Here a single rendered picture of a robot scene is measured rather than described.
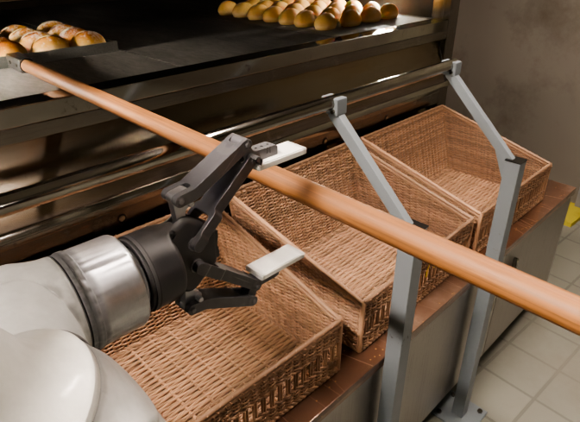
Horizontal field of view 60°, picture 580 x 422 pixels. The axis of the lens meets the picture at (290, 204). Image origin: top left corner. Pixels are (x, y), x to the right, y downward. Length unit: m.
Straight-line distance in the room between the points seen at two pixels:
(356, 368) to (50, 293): 0.92
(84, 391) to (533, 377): 2.02
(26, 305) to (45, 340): 0.10
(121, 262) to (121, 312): 0.04
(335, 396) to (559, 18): 2.67
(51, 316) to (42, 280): 0.04
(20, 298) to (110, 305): 0.07
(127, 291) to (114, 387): 0.16
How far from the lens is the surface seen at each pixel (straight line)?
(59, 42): 1.50
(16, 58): 1.38
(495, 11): 3.54
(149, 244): 0.46
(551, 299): 0.48
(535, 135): 3.52
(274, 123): 0.94
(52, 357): 0.29
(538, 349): 2.33
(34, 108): 1.11
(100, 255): 0.45
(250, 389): 1.00
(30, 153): 1.15
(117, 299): 0.44
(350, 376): 1.22
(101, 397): 0.28
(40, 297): 0.41
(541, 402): 2.13
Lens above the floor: 1.46
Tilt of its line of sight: 28 degrees down
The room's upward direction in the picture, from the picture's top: straight up
